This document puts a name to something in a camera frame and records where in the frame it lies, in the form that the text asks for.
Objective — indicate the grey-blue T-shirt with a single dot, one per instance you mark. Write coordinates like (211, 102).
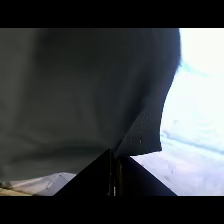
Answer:
(76, 96)

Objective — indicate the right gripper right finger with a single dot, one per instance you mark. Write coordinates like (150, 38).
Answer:
(140, 180)

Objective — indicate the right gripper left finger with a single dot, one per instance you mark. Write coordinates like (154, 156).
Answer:
(91, 180)

